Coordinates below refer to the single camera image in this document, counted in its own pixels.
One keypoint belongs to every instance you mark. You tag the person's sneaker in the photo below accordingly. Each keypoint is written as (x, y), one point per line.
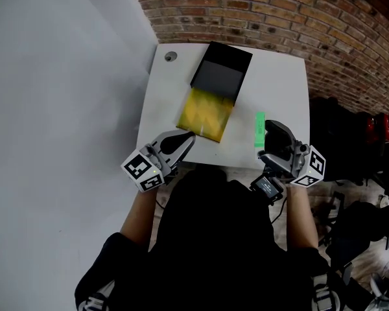
(325, 293)
(92, 303)

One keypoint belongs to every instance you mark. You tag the person's left sneaker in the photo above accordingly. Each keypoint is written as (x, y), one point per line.
(92, 303)

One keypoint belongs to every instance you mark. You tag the black office chair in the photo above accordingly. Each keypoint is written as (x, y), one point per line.
(360, 228)

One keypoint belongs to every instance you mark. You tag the person's right forearm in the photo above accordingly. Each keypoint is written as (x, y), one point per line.
(299, 215)

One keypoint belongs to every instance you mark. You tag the person's right sneaker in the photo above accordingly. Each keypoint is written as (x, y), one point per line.
(325, 293)

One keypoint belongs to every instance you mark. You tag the large black bag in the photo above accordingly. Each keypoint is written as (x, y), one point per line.
(340, 134)

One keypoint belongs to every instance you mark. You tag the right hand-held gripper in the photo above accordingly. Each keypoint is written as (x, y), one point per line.
(298, 167)

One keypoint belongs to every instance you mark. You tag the person's black clothed body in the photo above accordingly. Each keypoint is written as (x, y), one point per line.
(214, 238)

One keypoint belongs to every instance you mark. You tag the person's left forearm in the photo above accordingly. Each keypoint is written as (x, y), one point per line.
(137, 219)

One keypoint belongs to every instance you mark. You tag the red item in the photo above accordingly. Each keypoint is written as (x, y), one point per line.
(381, 128)

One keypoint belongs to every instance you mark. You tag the green card packet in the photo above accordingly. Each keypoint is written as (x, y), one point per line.
(260, 138)

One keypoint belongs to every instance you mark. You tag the small black display unit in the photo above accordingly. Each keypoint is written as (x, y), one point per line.
(267, 188)

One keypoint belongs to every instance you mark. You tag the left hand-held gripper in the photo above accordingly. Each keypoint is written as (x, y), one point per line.
(142, 170)

